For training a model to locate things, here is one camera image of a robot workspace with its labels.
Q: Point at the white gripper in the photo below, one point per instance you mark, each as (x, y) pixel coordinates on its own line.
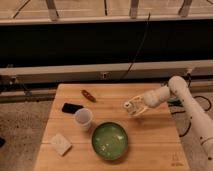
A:
(137, 106)

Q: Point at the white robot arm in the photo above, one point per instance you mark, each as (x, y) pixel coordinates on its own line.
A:
(201, 123)

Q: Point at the green bowl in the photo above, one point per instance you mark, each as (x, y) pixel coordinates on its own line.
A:
(109, 141)

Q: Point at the red-brown chili pepper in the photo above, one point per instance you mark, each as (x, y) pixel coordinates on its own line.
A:
(88, 96)

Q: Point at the clear plastic cup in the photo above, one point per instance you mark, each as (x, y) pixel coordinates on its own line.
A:
(83, 118)

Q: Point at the black phone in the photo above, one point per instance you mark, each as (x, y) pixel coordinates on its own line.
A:
(71, 108)

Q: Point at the white sponge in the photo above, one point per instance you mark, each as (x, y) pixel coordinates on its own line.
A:
(60, 144)

